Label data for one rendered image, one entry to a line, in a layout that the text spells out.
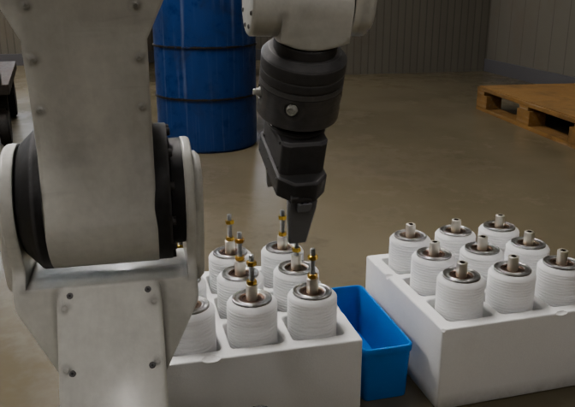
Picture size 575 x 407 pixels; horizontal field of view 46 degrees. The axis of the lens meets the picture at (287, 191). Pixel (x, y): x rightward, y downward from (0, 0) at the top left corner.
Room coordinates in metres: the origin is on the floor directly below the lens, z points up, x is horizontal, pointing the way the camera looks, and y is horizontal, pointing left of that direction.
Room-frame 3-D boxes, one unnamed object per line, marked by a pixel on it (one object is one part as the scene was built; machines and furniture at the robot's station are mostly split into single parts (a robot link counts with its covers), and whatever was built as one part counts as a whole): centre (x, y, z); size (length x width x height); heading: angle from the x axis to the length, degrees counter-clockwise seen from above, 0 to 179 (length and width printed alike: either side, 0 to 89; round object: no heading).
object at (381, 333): (1.35, -0.16, 0.06); 0.30 x 0.11 x 0.12; 15
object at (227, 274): (1.28, 0.10, 0.25); 0.08 x 0.08 x 0.01
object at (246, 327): (1.16, 0.07, 0.16); 0.10 x 0.10 x 0.18
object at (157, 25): (3.87, 0.45, 0.40); 1.09 x 0.67 x 0.80; 18
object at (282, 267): (1.31, -0.02, 0.25); 0.08 x 0.08 x 0.01
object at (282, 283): (1.31, -0.02, 0.16); 0.10 x 0.10 x 0.18
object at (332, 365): (1.28, 0.10, 0.09); 0.39 x 0.39 x 0.18; 14
